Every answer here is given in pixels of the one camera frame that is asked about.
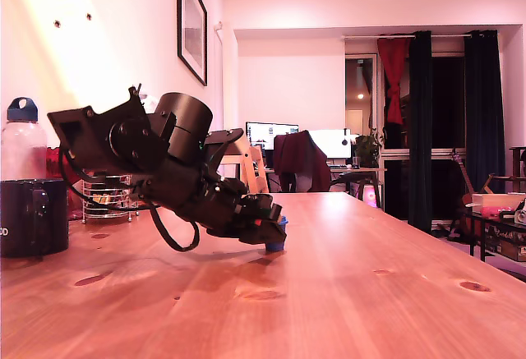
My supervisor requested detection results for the wooden desk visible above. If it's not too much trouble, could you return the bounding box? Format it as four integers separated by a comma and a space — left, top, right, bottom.
264, 165, 388, 212

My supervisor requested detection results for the dark blue coffee mug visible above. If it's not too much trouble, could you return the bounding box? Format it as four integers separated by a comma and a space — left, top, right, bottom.
0, 178, 70, 259

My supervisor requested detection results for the red curtain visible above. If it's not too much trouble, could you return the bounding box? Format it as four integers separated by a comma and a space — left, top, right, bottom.
376, 37, 411, 126

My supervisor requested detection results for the chrome wire utensil rack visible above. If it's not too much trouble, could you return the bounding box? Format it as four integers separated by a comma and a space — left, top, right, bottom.
81, 172, 140, 224

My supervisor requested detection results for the dark board game box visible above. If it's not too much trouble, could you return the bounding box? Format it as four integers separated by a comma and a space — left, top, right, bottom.
484, 227, 526, 262

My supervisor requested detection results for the computer monitor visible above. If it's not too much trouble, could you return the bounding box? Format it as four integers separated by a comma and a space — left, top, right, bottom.
245, 122, 300, 159
307, 129, 353, 160

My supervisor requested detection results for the white wall pipe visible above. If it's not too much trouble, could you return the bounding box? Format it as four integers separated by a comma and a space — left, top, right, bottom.
213, 21, 225, 150

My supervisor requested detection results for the grey office chair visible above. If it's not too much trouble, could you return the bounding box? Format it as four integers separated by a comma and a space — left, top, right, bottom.
284, 169, 331, 194

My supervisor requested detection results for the red glass goblet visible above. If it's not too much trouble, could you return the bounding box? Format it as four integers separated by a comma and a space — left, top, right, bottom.
45, 146, 85, 220

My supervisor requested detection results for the acoustic guitar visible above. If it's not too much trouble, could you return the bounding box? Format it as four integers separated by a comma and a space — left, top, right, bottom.
449, 149, 476, 239

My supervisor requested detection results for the dark red jacket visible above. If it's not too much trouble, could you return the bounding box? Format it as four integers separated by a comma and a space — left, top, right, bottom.
273, 131, 332, 194

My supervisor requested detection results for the green potted plant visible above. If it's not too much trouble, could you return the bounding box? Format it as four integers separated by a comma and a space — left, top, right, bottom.
353, 128, 385, 169

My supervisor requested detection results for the white curtain rod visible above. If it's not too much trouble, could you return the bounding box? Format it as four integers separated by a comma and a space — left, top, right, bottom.
343, 34, 471, 41

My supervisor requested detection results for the clear water bottle blue cap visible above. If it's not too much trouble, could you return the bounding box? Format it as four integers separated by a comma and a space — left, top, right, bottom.
1, 96, 48, 182

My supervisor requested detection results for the low black side table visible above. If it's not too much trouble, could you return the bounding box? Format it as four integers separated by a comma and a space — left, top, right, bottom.
464, 210, 526, 264

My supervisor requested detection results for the black framed wall picture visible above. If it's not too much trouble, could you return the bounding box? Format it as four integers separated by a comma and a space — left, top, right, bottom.
176, 0, 208, 87

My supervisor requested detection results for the dark curtain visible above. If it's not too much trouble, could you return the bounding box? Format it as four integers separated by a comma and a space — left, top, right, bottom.
408, 31, 433, 235
464, 30, 506, 194

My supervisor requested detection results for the pink case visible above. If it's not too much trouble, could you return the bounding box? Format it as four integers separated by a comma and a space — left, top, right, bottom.
481, 206, 514, 220

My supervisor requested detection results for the blue coffee capsule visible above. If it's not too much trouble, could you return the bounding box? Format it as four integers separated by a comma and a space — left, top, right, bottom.
268, 214, 289, 253

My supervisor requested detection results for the wooden chair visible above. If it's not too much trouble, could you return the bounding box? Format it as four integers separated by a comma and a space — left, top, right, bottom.
219, 145, 270, 195

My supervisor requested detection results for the pale wooden box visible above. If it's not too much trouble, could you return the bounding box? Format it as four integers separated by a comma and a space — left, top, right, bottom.
471, 193, 526, 215

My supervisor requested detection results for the dark wooden shelf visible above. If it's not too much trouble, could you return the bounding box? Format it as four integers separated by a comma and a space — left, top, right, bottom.
509, 146, 526, 179

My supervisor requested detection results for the lit computer tower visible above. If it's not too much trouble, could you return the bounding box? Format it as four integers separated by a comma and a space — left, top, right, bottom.
349, 182, 383, 210

